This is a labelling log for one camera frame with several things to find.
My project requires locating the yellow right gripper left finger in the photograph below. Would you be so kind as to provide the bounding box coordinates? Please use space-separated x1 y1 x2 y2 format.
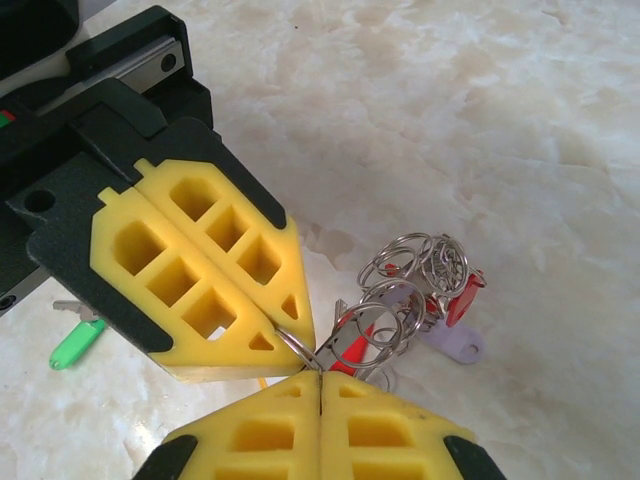
130 370 322 480

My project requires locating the metal keyring disc with rings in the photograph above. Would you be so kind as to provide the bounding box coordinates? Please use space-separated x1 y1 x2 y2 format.
273 232 471 392

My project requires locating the purple plastic key tag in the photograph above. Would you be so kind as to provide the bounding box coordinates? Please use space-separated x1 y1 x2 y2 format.
418 319 487 367

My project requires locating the green plastic key tag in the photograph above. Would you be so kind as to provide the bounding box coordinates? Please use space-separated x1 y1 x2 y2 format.
48 318 107 372

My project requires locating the silver key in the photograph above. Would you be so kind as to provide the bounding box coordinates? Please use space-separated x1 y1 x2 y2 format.
52 298 104 324

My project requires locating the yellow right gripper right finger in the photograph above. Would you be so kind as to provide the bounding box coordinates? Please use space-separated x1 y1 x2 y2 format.
320 371 512 480

